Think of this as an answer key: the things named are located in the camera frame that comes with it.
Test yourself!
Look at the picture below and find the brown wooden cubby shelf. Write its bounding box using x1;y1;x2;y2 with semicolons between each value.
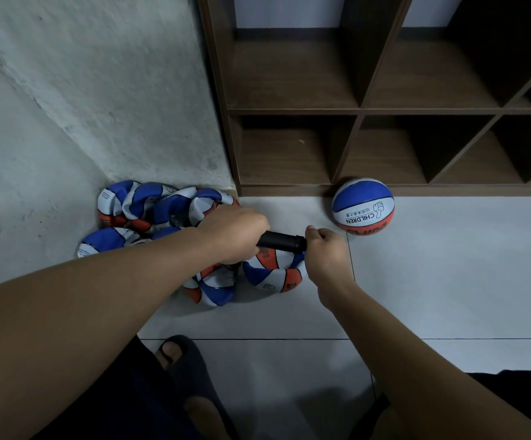
196;0;531;199

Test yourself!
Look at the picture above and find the person's left forearm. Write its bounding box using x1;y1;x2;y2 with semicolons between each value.
0;227;223;440

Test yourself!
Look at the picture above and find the black hand pump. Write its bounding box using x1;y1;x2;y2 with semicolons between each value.
256;230;309;255

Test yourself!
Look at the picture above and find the person's left hand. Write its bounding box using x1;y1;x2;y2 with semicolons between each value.
190;204;272;268

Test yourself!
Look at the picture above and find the person's left foot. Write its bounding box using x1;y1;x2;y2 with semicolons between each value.
159;340;230;440

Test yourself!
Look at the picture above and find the black sandal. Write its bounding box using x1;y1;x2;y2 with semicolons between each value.
154;333;241;440

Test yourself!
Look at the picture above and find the person's right hand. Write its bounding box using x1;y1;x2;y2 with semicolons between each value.
303;224;358;310

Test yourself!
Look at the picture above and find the person's right forearm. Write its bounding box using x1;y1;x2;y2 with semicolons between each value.
319;277;531;440

